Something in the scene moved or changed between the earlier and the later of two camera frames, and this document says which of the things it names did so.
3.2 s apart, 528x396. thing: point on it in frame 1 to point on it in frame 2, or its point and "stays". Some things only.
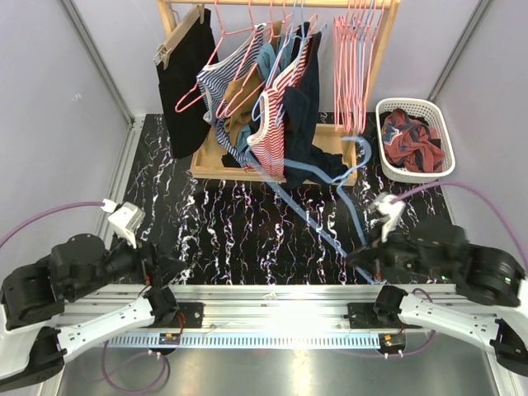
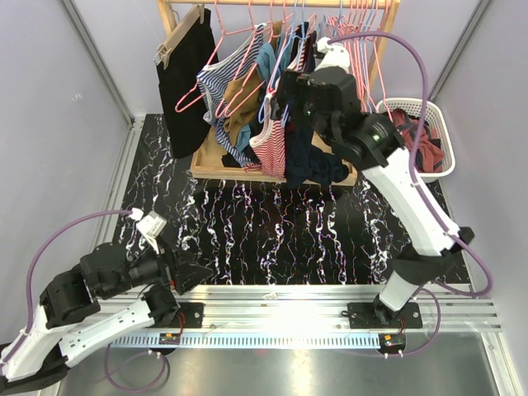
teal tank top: [270, 58] stays
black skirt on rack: [186, 127] stays
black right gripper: [373, 256] to [294, 85]
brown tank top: [241, 90] stays
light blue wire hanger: [324, 28] to [285, 113]
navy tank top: [301, 116] stays
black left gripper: [162, 269] to [187, 273]
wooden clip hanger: [164, 49] stays
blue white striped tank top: [211, 80] stays
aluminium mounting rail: [259, 316] stays
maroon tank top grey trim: [411, 144] stays
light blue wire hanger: [337, 183] to [338, 19]
